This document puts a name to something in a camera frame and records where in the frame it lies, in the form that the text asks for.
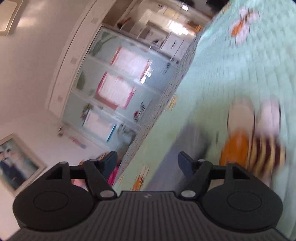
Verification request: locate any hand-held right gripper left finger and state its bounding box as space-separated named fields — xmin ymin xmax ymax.
xmin=45 ymin=151 xmax=117 ymax=201

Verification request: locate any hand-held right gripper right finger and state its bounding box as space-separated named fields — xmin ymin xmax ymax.
xmin=178 ymin=152 xmax=251 ymax=200

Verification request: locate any red hanging ornament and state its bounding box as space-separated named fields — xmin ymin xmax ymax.
xmin=69 ymin=137 xmax=87 ymax=149

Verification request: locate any green bee-print bedspread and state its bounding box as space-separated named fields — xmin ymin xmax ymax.
xmin=111 ymin=0 xmax=296 ymax=204

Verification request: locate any sliding-door wardrobe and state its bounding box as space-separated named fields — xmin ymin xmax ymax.
xmin=45 ymin=0 xmax=208 ymax=151

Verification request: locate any beige rectangular fixture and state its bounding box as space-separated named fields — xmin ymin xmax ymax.
xmin=0 ymin=0 xmax=23 ymax=36

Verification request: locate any grey coiled hose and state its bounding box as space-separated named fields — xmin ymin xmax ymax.
xmin=118 ymin=125 xmax=137 ymax=144

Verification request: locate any framed wall picture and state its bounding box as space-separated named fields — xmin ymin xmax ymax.
xmin=0 ymin=133 xmax=47 ymax=193

